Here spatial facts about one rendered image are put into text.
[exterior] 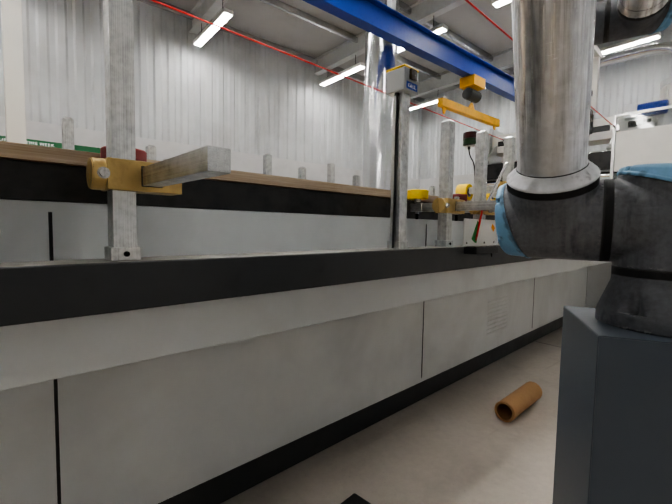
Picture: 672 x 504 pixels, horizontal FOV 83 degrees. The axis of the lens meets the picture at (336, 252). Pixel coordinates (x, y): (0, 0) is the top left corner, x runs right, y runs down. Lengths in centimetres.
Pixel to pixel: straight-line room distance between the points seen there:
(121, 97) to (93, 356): 42
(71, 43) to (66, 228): 774
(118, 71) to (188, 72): 823
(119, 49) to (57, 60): 768
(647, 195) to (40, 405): 115
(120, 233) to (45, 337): 19
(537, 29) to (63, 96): 792
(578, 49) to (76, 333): 87
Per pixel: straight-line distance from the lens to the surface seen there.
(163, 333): 76
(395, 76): 120
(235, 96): 924
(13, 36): 175
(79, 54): 850
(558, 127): 73
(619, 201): 79
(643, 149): 403
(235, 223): 102
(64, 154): 90
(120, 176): 70
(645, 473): 81
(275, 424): 123
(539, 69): 71
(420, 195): 144
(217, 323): 80
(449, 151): 137
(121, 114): 72
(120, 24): 77
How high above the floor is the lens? 76
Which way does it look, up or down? 4 degrees down
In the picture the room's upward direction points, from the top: 1 degrees clockwise
